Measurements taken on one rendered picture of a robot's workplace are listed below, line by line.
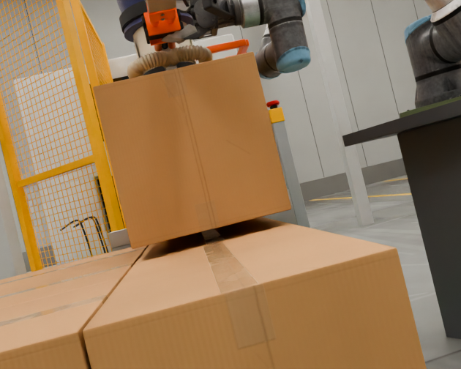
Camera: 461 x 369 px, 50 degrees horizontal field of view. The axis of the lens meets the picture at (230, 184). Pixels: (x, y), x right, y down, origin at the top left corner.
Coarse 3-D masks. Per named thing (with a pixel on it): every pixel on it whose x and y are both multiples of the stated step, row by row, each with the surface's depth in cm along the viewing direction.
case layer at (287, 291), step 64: (128, 256) 140; (192, 256) 103; (256, 256) 81; (320, 256) 67; (384, 256) 61; (0, 320) 80; (64, 320) 66; (128, 320) 58; (192, 320) 59; (256, 320) 59; (320, 320) 60; (384, 320) 61
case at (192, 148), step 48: (96, 96) 118; (144, 96) 118; (192, 96) 119; (240, 96) 120; (144, 144) 118; (192, 144) 119; (240, 144) 120; (144, 192) 118; (192, 192) 119; (240, 192) 120; (144, 240) 118
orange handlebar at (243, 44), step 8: (152, 16) 114; (160, 16) 115; (168, 16) 116; (152, 24) 120; (240, 40) 157; (248, 40) 158; (160, 48) 140; (216, 48) 156; (224, 48) 156; (232, 48) 157; (240, 48) 164
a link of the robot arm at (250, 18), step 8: (240, 0) 124; (248, 0) 123; (256, 0) 123; (240, 8) 124; (248, 8) 123; (256, 8) 124; (248, 16) 124; (256, 16) 125; (248, 24) 126; (256, 24) 127
